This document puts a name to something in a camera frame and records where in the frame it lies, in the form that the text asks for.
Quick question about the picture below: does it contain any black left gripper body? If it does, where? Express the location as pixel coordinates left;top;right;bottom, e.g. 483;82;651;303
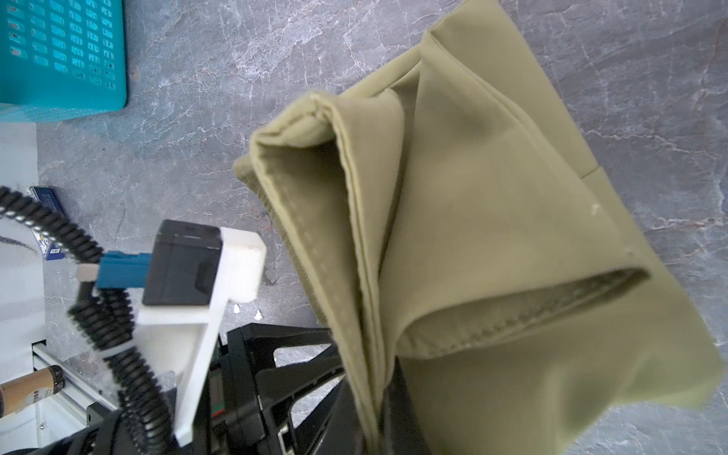
193;323;344;454

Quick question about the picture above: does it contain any olive green skirt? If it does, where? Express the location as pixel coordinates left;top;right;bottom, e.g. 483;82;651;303
234;1;723;454

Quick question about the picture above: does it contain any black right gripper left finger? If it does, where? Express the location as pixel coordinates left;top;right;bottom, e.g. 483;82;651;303
313;379;364;455

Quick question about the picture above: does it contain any teal plastic basket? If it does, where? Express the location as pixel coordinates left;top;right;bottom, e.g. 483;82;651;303
1;0;127;123

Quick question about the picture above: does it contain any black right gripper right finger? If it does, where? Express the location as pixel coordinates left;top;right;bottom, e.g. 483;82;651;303
382;360;430;455

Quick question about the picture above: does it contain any aluminium front rail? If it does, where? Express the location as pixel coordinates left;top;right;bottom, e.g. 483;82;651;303
32;340;118;431

